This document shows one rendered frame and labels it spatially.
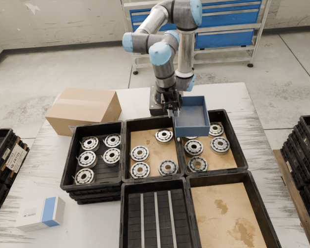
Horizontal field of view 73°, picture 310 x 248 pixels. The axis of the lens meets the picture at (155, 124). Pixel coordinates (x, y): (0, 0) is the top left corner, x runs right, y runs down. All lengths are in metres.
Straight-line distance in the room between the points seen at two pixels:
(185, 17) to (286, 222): 1.11
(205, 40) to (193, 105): 1.98
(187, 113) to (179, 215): 0.48
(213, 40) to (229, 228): 2.42
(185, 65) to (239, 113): 0.56
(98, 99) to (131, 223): 0.84
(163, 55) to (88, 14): 3.23
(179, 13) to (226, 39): 1.93
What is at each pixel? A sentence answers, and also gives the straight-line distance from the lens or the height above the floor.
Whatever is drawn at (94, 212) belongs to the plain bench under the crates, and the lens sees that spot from 1.27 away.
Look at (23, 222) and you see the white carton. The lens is 1.33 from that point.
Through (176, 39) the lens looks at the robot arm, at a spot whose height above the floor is 1.44.
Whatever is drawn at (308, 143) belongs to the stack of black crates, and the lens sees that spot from 1.85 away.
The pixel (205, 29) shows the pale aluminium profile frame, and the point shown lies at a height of 0.60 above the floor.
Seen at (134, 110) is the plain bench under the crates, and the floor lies 0.70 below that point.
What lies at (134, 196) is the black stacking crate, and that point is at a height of 0.83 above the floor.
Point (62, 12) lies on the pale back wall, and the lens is 4.05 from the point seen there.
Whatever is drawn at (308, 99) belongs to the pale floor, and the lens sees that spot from 3.07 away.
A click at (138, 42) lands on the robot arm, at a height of 1.44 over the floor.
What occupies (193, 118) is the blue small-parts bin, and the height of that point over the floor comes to 1.07.
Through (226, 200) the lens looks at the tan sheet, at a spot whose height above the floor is 0.83.
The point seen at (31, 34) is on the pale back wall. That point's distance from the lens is 4.47.
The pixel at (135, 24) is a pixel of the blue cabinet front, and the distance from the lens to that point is 2.87.
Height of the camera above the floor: 1.83
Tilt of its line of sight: 49 degrees down
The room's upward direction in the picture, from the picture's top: 8 degrees counter-clockwise
